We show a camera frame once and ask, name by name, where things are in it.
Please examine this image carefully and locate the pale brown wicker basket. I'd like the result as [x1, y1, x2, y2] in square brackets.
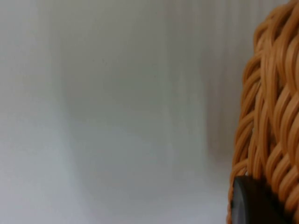
[226, 0, 299, 224]

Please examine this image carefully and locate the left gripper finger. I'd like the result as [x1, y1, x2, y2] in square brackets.
[230, 175, 294, 224]

